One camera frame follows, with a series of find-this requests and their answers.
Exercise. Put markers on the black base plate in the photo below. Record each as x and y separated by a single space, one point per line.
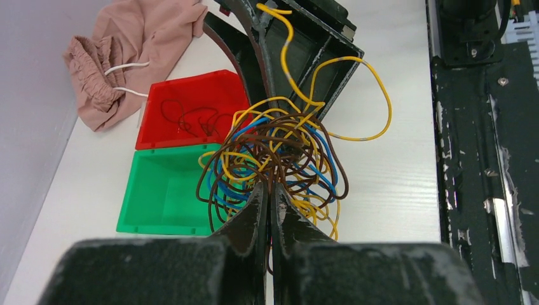
485 107

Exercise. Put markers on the pink cloth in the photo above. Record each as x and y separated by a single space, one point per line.
134 45

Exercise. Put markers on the white cable duct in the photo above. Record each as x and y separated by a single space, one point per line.
527 32

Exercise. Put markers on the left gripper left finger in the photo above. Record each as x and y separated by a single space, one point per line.
227 267

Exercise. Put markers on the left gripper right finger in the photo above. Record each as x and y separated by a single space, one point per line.
311 268

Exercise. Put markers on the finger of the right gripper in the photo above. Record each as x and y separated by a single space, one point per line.
322 31
237 47

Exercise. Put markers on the green plastic bin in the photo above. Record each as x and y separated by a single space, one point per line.
160 196

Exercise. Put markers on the red plastic bin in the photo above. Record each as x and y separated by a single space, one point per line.
191 111

